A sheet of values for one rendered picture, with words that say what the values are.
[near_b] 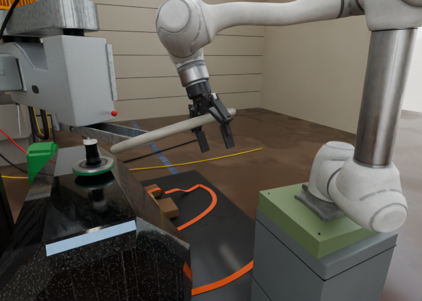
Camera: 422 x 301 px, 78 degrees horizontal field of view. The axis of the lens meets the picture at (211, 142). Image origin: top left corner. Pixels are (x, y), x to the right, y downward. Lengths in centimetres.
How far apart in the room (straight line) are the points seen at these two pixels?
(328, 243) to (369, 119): 44
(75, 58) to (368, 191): 128
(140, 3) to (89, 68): 528
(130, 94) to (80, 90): 515
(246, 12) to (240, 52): 682
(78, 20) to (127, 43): 511
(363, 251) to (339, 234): 12
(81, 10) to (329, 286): 148
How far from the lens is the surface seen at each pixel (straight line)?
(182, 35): 63
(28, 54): 183
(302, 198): 118
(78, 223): 120
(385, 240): 124
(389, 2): 80
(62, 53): 139
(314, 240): 100
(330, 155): 105
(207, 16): 67
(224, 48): 729
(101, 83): 146
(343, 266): 110
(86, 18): 141
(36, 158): 322
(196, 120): 78
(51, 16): 144
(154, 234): 121
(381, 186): 90
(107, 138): 129
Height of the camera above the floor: 145
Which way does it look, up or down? 18 degrees down
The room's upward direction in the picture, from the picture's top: straight up
